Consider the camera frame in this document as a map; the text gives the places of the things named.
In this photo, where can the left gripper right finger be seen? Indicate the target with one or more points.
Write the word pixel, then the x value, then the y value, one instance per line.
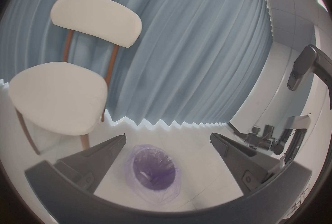
pixel 246 165

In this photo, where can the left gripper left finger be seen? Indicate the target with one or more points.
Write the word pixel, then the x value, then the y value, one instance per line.
pixel 85 165

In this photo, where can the purple plastic bag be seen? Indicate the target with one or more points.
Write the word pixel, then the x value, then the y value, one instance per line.
pixel 155 197

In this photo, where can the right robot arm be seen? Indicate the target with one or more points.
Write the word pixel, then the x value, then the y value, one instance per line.
pixel 298 122

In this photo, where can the pale grey trash bin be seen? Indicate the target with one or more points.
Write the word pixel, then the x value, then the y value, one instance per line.
pixel 168 165

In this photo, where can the crumpled white paper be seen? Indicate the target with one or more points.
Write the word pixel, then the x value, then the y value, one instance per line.
pixel 145 175

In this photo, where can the white chair with wooden legs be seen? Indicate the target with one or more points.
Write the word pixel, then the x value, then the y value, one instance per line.
pixel 57 93

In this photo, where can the pale blue curtain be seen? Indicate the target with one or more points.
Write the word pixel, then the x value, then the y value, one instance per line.
pixel 181 49

